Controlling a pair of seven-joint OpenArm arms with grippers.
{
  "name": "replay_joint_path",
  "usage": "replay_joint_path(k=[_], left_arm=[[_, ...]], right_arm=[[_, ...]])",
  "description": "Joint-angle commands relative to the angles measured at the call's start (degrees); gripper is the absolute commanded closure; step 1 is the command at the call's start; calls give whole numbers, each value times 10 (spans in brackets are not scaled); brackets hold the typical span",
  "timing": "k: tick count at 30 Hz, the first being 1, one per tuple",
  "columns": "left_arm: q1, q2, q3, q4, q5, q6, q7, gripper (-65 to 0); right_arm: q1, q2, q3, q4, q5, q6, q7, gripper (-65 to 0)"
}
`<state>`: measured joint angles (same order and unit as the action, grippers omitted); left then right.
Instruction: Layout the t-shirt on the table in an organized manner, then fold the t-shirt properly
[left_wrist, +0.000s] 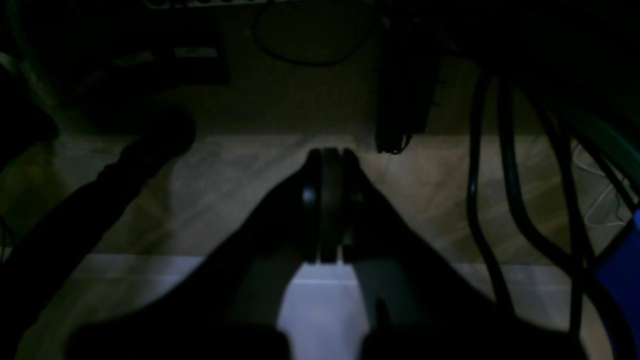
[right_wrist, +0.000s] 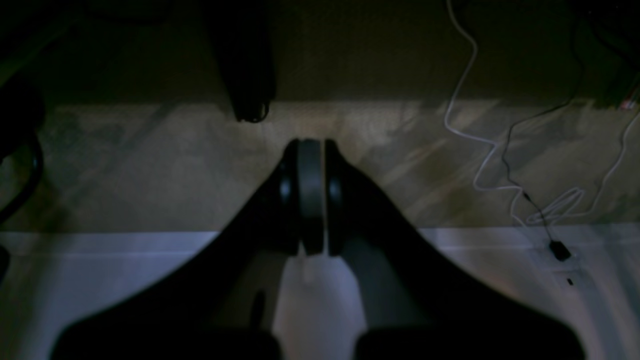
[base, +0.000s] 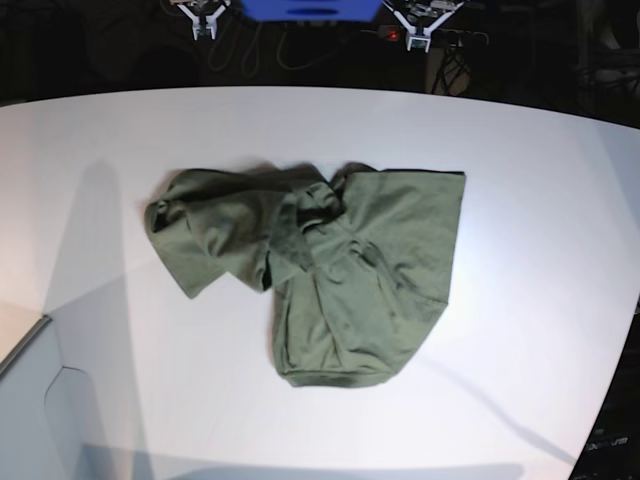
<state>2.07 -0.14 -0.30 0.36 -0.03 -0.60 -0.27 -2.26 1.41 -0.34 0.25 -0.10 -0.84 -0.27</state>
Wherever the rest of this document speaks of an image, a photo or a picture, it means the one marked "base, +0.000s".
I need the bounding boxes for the black power strip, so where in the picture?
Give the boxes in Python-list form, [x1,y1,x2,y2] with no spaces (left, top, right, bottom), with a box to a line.
[374,25,490,48]

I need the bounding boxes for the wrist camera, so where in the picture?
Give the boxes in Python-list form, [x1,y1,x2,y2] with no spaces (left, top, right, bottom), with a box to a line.
[192,24,217,40]
[405,32,431,53]

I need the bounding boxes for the grey cable loops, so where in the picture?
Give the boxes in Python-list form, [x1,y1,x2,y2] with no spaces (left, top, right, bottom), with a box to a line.
[207,19,351,74]

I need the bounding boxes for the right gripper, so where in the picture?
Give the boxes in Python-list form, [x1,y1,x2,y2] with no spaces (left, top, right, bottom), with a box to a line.
[168,0,231,26]

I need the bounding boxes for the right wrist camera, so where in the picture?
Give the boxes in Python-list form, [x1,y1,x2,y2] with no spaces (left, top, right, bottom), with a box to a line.
[192,24,217,40]

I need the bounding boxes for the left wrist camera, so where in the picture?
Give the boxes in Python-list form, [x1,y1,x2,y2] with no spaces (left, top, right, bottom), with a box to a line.
[405,32,431,53]

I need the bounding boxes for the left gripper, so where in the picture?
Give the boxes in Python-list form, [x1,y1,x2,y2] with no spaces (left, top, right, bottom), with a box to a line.
[383,0,465,36]

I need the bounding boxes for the blue plastic bin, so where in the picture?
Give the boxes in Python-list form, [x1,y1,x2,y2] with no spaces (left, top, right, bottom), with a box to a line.
[241,0,383,22]

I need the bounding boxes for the black cable bundle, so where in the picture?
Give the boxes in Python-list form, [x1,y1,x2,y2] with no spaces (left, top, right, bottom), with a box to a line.
[429,44,474,96]

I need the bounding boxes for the green t-shirt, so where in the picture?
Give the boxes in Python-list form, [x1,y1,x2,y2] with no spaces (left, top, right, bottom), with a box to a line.
[144,163,466,388]

